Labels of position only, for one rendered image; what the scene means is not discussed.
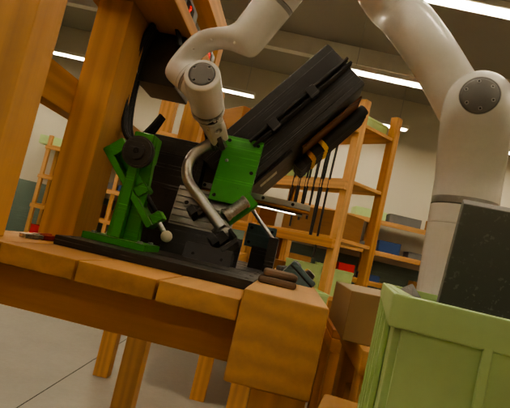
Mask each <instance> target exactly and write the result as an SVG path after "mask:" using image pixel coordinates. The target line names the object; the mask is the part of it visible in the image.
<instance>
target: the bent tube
mask: <svg viewBox="0 0 510 408"><path fill-rule="evenodd" d="M210 144H211V142H210V140H209V139H206V140H205V141H203V142H200V143H199V144H198V145H196V146H195V147H193V148H192V149H191V150H190V151H189V153H188V154H187V155H186V157H185V159H184V161H183V164H182V168H181V177H182V180H183V183H184V185H185V188H186V189H187V190H188V191H189V193H190V194H191V196H192V197H193V199H194V200H195V202H196V203H197V204H198V205H199V207H200V208H201V209H202V211H203V213H204V214H205V215H206V217H207V218H208V219H209V220H210V222H211V224H212V225H213V226H214V228H215V230H216V231H217V232H219V231H221V230H223V229H224V228H225V227H226V224H225V222H224V221H223V220H222V219H221V217H220V216H219V214H218V213H217V211H216V210H215V209H214V207H213V206H212V205H211V204H210V202H209V201H208V199H207V198H206V196H205V195H204V193H203V192H202V191H201V190H200V188H199V187H198V185H197V184H196V183H195V181H194V179H193V174H192V170H193V165H194V163H195V161H196V159H197V158H198V157H199V156H200V155H202V154H203V153H205V152H207V151H209V150H210V149H211V145H210Z"/></svg>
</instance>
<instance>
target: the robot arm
mask: <svg viewBox="0 0 510 408"><path fill-rule="evenodd" d="M302 1H303V0H252V1H251V2H250V3H249V5H248V6H247V7H246V9H245V10H244V11H243V13H242V14H241V15H240V17H239V18H238V20H237V21H236V22H235V23H233V24H232V25H229V26H226V27H216V28H207V29H203V30H201V31H199V32H196V33H194V34H193V35H192V36H191V37H190V38H188V39H187V40H186V41H185V42H184V44H183V45H182V46H181V47H180V48H179V49H178V50H177V51H176V52H175V54H174V55H173V56H172V58H171V59H170V61H169V62H168V64H167V66H166V69H165V75H166V77H167V79H168V80H169V81H170V82H171V83H172V84H173V85H174V86H175V87H176V88H177V89H178V90H180V91H181V92H182V93H183V94H184V96H185V97H186V98H187V100H188V101H189V105H190V108H191V113H192V115H193V118H194V119H195V120H196V121H197V122H198V123H199V125H200V126H201V127H202V130H203V131H204V135H205V139H209V140H210V142H211V144H210V145H211V150H212V151H218V150H219V149H220V150H221V151H223V150H225V146H224V144H223V140H224V141H227V140H228V135H227V128H226V125H225V122H224V120H223V115H224V111H225V108H224V102H223V88H222V81H221V74H220V70H219V68H218V67H217V66H216V65H215V64H214V63H213V62H210V61H207V60H201V59H202V58H203V57H205V56H206V55H207V54H208V53H210V52H212V51H215V50H219V49H226V50H230V51H232V52H235V53H238V54H240V55H243V56H245V57H255V56H257V55H258V54H259V53H260V52H261V51H262V50H263V49H264V48H265V46H266V45H267V44H268V43H269V41H270V40H271V39H272V38H273V36H274V35H275V34H276V32H277V31H278V30H279V29H280V28H281V27H282V26H283V25H284V23H285V22H286V21H287V20H288V18H289V17H290V16H291V14H292V13H293V12H294V11H295V9H296V8H297V7H298V6H299V4H300V3H301V2H302ZM358 2H359V4H360V6H361V7H362V8H363V11H364V12H365V13H366V15H367V16H368V18H369V19H370V20H371V21H372V22H373V23H374V24H375V25H376V26H377V27H378V28H379V29H380V30H381V31H382V32H383V33H384V34H385V35H386V36H387V37H388V38H389V40H390V41H391V43H392V44H393V46H394V47H395V49H396V50H397V51H398V52H399V54H400V55H401V56H402V58H403V60H404V61H405V63H406V64H407V65H408V66H409V68H410V70H411V71H412V73H413V75H414V76H415V78H416V79H417V81H418V82H419V85H420V87H421V88H422V89H423V92H424V94H425V95H426V97H427V99H428V101H429V103H430V105H431V106H432V108H433V110H434V112H435V114H436V116H437V118H438V119H439V121H440V128H439V136H438V144H437V154H436V172H435V180H434V185H433V190H432V195H431V204H430V209H429V214H428V219H427V228H426V233H425V238H424V243H423V252H422V257H421V262H420V267H419V276H418V282H417V287H416V290H417V291H422V292H426V293H430V294H433V295H438V294H439V290H440V284H441V281H442V278H443V274H444V269H445V266H446V262H447V259H448V253H449V250H450V246H451V243H452V239H453V234H454V231H455V227H456V224H457V218H458V215H459V211H460V208H461V203H462V200H463V199H465V200H470V201H475V202H483V203H487V204H491V205H496V206H500V202H501V197H502V191H503V186H504V178H505V172H506V168H507V163H508V155H509V150H510V82H509V81H508V80H507V79H506V78H505V77H503V76H502V75H500V74H497V73H495V72H492V71H489V70H477V71H474V69H473V67H472V66H471V65H470V63H469V61H468V60H467V58H466V56H465V54H464V53H463V51H462V50H461V48H460V46H459V44H458V43H457V42H456V40H455V39H454V37H453V35H452V33H451V32H450V31H449V30H448V28H447V27H446V25H445V24H444V22H443V21H442V20H441V18H440V17H439V16H438V15H437V14H436V12H435V11H434V10H433V8H432V7H431V6H430V5H429V4H428V3H427V2H426V1H424V0H358ZM222 139H223V140H222Z"/></svg>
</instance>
